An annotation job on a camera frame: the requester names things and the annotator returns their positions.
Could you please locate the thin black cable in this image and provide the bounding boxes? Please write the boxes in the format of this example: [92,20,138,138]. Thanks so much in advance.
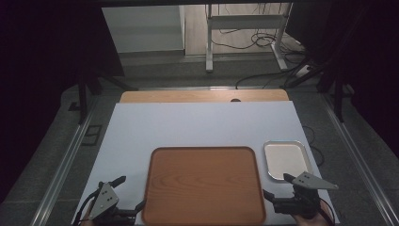
[301,124,326,168]

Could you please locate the white table mat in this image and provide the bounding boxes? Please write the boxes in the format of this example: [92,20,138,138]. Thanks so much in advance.
[72,100,341,226]

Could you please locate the white metal desk frame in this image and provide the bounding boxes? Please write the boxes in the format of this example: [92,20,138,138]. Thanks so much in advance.
[204,3,295,73]

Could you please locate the black floor socket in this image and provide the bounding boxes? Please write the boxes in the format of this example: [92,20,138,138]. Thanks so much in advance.
[81,124,104,147]

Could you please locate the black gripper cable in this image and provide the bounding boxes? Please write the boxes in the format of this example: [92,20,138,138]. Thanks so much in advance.
[319,197,337,226]
[72,187,102,226]

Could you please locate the wooden table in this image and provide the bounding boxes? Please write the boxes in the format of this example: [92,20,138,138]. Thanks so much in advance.
[119,89,291,105]

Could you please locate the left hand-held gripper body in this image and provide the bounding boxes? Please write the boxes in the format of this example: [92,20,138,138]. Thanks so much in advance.
[88,182,139,226]

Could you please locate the person's right hand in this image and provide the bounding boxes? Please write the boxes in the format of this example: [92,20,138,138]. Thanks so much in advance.
[291,201,334,226]

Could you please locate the small metal tray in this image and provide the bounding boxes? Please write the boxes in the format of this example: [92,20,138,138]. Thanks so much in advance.
[263,139,314,183]

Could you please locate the grey wall panel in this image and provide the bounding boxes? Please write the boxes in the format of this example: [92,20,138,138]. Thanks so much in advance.
[101,5,185,54]

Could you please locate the person's left hand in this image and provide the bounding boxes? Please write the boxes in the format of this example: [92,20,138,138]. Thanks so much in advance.
[82,203,96,226]

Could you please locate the black metal stand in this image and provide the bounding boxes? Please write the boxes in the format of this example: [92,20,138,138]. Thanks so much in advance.
[75,70,139,125]
[283,59,356,123]

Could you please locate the black floor cables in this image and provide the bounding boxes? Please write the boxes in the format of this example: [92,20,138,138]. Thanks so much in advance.
[209,27,310,90]

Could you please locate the white power strip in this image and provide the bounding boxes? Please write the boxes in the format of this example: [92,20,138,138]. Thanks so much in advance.
[295,63,312,78]

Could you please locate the large brown wooden tray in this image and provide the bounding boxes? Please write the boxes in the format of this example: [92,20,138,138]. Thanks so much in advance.
[141,146,267,226]

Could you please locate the aluminium floor rail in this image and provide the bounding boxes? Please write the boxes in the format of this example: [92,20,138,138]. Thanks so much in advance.
[321,92,399,226]
[29,97,99,226]

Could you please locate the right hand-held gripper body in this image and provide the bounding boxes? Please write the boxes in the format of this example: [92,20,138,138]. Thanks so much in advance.
[272,171,340,220]

